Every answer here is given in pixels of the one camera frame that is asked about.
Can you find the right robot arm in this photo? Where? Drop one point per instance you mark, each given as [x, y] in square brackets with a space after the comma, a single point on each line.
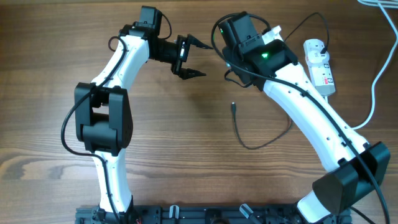
[354, 167]

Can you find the white power strip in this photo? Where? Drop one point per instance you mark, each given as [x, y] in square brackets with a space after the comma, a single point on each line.
[320, 75]

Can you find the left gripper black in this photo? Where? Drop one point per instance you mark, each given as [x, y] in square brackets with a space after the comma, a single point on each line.
[182, 56]

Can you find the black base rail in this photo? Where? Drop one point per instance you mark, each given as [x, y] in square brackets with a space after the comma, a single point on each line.
[277, 213]

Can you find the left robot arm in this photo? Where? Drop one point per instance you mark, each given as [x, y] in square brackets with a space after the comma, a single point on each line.
[103, 118]

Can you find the white charger plug adapter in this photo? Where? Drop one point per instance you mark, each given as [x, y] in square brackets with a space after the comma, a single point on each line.
[314, 58]

